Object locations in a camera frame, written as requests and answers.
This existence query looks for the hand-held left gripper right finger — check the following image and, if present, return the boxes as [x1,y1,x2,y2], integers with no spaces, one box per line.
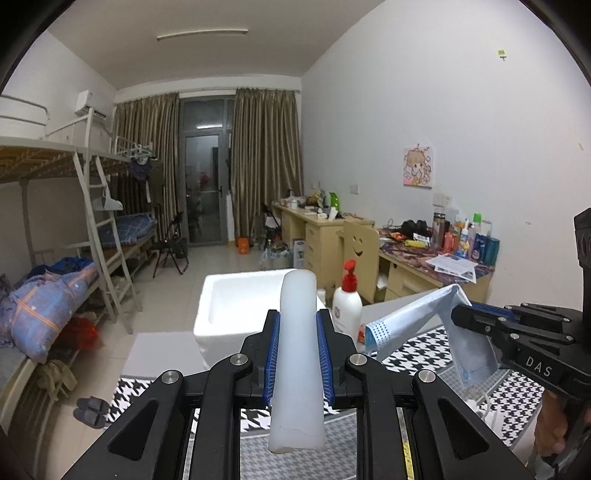
[316,308,536,480]

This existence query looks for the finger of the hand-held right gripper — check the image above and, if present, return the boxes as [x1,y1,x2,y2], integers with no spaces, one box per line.
[470,302,578,326]
[450,305,578,355]

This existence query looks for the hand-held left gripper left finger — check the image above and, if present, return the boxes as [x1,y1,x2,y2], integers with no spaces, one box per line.
[60,310,282,480]

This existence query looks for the white plastic tube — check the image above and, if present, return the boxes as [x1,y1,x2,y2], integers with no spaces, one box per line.
[268,270,326,455]

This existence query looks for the blue face mask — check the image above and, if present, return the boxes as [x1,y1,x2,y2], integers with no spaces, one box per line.
[365,284,502,428]

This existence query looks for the white styrofoam box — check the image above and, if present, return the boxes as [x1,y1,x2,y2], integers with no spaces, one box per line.
[193,269,331,370]

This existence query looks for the person's right hand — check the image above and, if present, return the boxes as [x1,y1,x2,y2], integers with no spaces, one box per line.
[533,390,573,462]

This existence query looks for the white lotion pump bottle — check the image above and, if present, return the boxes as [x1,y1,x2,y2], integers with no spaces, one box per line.
[331,259,364,344]

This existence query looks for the printed papers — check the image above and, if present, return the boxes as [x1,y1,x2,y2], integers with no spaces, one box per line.
[425,251,477,283]

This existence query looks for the houndstooth tablecloth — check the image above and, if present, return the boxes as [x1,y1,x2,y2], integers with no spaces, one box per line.
[106,320,548,480]

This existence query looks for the row of toiletry bottles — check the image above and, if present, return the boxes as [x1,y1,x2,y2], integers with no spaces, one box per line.
[431,211,502,266]

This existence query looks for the wooden desk with printed cover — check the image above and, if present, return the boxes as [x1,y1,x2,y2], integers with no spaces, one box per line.
[376,226,495,305]

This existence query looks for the pack of water bottles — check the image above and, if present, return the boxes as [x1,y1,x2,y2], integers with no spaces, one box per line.
[259,244,294,271]

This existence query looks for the wooden chair with smiley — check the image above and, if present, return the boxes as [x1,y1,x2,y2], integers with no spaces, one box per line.
[335,219,380,305]

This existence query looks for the plain wooden desk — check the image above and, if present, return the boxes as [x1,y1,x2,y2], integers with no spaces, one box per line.
[271,200,375,287]

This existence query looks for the black folding chair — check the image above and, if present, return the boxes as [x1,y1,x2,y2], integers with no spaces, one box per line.
[152,211,190,278]

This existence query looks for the dark slipper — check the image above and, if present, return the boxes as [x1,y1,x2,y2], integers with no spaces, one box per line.
[76,396,112,416]
[75,408,108,429]

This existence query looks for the glass balcony door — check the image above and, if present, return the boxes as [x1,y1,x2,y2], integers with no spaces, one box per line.
[179,95,236,245]

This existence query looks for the red cloth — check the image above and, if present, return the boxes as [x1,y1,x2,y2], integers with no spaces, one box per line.
[69,316,103,355]

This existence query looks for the blue mattress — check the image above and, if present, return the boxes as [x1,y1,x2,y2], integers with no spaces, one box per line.
[99,215,158,246]

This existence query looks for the brown curtain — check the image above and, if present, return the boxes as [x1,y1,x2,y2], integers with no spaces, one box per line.
[113,92,181,241]
[231,87,303,241]

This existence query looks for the white bunk bed ladder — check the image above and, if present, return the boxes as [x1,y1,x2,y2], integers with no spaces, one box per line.
[73,150,144,334]

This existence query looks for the olive cloth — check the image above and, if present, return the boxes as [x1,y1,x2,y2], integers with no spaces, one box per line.
[37,360,78,402]

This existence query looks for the hanging dark clothes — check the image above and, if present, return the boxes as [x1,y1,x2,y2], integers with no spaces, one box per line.
[129,154,155,183]

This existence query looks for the white metal bunk bed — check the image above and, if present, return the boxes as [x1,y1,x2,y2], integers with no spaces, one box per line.
[0,95,160,416]

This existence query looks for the white air conditioner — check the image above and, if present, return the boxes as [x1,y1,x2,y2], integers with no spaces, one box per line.
[74,90,114,121]

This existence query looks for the ceiling tube light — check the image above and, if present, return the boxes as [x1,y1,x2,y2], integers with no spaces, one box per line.
[156,28,249,41]

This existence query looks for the cartoon wall poster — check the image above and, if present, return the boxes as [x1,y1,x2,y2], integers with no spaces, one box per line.
[403,144,435,188]

